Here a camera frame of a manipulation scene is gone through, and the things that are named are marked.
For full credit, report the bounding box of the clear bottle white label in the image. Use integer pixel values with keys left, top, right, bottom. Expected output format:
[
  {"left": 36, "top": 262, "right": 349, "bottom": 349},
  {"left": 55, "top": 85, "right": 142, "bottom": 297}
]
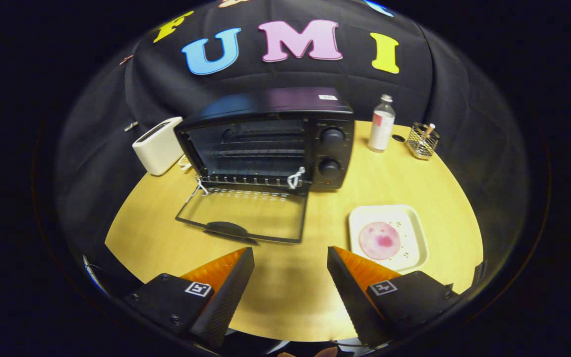
[{"left": 368, "top": 94, "right": 396, "bottom": 153}]

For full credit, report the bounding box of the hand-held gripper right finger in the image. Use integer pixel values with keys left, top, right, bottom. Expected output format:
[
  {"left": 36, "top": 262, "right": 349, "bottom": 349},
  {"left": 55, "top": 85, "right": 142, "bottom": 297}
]
[{"left": 326, "top": 246, "right": 462, "bottom": 348}]

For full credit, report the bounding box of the black toaster oven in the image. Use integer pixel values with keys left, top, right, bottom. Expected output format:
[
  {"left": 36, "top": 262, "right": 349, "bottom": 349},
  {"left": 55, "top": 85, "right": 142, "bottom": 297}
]
[{"left": 174, "top": 88, "right": 355, "bottom": 246}]

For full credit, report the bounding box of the cream square plate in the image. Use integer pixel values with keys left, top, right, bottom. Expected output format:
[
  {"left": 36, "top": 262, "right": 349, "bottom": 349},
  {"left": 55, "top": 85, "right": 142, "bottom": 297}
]
[{"left": 348, "top": 204, "right": 429, "bottom": 273}]

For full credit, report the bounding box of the black backdrop cloth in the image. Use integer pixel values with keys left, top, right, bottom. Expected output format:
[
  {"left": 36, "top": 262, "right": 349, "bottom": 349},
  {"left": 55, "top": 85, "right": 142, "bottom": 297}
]
[{"left": 53, "top": 0, "right": 531, "bottom": 298}]

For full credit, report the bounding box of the white bread toaster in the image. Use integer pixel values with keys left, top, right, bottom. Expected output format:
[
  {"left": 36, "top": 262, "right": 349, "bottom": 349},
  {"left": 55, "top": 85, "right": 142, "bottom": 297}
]
[{"left": 132, "top": 117, "right": 185, "bottom": 176}]

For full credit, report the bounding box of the wire mesh pen holder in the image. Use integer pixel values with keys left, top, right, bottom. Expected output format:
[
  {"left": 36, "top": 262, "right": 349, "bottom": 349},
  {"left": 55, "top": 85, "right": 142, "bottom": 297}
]
[{"left": 405, "top": 122, "right": 440, "bottom": 160}]

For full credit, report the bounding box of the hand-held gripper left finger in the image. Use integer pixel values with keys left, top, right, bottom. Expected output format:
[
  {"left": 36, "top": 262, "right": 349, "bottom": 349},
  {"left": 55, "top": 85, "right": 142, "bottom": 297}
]
[{"left": 123, "top": 247, "right": 255, "bottom": 350}]

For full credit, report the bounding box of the pink ham slice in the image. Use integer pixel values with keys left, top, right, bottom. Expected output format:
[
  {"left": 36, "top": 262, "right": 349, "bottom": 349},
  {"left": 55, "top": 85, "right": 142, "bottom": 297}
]
[{"left": 358, "top": 222, "right": 401, "bottom": 261}]

